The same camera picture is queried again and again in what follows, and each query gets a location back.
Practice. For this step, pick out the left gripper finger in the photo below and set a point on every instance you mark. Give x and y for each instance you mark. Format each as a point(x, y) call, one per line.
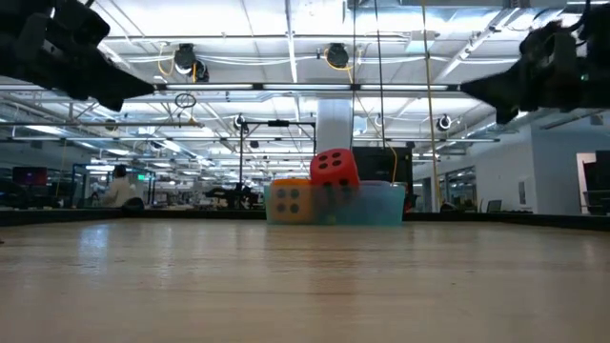
point(109, 76)
point(102, 97)

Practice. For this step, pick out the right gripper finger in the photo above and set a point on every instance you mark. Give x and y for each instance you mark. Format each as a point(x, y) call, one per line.
point(505, 78)
point(510, 105)

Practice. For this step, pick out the teal translucent plastic bin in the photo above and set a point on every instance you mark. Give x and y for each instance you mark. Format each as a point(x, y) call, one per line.
point(381, 209)

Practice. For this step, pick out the red foam die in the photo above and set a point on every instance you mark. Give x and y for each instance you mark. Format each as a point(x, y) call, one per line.
point(333, 167)

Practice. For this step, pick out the orange foam die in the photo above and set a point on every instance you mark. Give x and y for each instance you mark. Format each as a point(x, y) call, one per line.
point(290, 200)

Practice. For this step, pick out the black distant robot arm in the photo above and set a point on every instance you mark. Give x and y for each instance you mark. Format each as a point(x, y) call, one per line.
point(233, 195)

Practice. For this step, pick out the person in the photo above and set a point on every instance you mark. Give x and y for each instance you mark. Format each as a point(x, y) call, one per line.
point(119, 190)

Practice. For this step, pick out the black office chair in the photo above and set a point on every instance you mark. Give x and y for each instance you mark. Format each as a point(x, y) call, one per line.
point(133, 206)

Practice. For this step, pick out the black distant station frame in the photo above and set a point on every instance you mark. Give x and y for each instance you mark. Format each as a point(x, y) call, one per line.
point(241, 167)

